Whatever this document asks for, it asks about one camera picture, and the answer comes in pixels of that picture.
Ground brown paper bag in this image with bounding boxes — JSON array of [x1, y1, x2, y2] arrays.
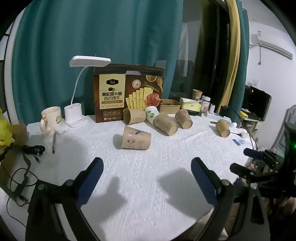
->
[[0, 124, 28, 183]]

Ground white air conditioner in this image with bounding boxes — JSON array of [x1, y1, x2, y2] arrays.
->
[[249, 30, 293, 60]]

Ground narrow teal curtain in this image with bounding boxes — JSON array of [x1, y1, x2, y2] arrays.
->
[[238, 0, 250, 109]]

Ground brown cracker box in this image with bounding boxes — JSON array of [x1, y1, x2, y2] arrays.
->
[[94, 64, 165, 123]]

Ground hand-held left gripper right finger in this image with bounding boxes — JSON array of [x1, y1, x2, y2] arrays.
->
[[191, 157, 271, 241]]

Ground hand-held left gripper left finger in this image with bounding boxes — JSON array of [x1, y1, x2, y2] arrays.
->
[[25, 157, 104, 241]]

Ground black charger cable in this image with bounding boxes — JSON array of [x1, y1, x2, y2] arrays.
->
[[21, 145, 45, 163]]

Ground yellow curtain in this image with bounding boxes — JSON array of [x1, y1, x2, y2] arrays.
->
[[222, 0, 241, 121]]

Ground clear jar with lid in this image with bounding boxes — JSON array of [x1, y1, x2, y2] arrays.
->
[[201, 96, 211, 115]]

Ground cream cartoon ceramic mug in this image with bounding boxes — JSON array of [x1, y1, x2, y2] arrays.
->
[[40, 107, 63, 136]]

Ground white desk lamp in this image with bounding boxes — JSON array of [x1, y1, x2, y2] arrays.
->
[[64, 56, 111, 128]]

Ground white adapter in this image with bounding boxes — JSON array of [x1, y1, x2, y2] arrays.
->
[[229, 126, 248, 136]]

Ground black monitor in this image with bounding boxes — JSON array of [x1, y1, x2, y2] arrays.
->
[[245, 85, 272, 121]]

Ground white power strip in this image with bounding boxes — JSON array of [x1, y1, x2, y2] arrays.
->
[[206, 113, 232, 123]]

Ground white leaf-print paper cup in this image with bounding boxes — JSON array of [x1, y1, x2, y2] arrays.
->
[[145, 106, 160, 126]]

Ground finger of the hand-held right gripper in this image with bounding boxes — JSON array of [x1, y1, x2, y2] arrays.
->
[[230, 163, 277, 186], [243, 148, 281, 166]]

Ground kraft paper bowl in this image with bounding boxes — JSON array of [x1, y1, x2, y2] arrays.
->
[[159, 99, 181, 114]]

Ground thin black cable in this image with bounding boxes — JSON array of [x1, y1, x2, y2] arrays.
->
[[6, 167, 40, 230]]

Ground large brown paper cup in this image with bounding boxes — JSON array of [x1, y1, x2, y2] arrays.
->
[[153, 112, 179, 136]]

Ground sticker-printed brown paper cup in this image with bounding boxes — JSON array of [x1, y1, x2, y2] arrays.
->
[[113, 125, 152, 151]]

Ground plain brown paper cup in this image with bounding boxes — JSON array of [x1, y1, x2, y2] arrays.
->
[[123, 108, 146, 126]]

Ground small brown paper cup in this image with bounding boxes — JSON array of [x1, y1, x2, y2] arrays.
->
[[216, 119, 231, 138]]

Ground white textured tablecloth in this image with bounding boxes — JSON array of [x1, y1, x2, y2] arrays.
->
[[0, 113, 257, 241]]

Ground yellow tissue box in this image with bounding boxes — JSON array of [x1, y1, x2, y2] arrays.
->
[[179, 97, 201, 113]]

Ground yellow plastic bag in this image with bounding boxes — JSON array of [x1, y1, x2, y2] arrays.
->
[[0, 109, 14, 146]]

